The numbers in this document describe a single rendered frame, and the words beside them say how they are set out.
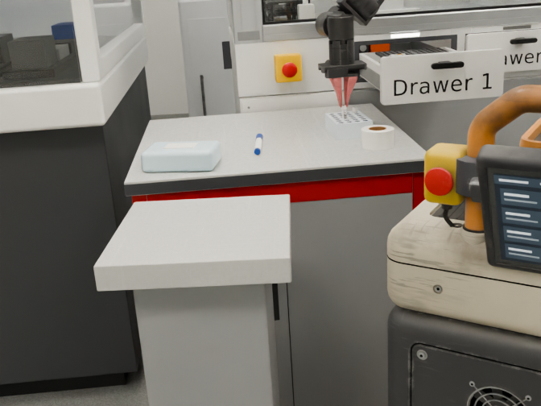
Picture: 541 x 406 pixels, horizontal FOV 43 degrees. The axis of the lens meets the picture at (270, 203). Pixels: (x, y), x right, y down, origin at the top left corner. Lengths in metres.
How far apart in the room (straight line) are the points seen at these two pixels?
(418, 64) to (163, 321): 0.89
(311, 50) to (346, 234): 0.66
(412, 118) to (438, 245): 1.15
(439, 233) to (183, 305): 0.40
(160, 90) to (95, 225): 3.54
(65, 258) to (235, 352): 0.93
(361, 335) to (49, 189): 0.88
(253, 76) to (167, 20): 3.37
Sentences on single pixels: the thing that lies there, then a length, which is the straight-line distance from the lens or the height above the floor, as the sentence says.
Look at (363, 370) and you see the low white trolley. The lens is 1.61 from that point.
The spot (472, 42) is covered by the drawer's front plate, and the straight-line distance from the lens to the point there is 2.04.
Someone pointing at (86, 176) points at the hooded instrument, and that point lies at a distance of 1.84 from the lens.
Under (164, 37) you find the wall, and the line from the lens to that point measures 5.29.
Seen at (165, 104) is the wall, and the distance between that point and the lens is 5.37.
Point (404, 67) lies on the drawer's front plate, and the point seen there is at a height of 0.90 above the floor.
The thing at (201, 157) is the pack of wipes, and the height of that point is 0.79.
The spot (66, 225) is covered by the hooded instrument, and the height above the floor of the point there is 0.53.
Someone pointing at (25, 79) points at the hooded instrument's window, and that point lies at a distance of 1.76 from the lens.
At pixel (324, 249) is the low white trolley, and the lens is 1.46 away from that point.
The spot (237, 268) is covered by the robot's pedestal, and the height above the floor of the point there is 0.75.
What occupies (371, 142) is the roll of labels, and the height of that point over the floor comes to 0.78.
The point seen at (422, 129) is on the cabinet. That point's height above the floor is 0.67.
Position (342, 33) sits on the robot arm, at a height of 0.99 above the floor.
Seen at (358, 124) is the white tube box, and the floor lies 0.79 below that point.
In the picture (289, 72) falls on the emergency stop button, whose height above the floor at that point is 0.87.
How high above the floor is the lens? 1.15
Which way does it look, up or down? 19 degrees down
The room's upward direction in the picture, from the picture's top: 4 degrees counter-clockwise
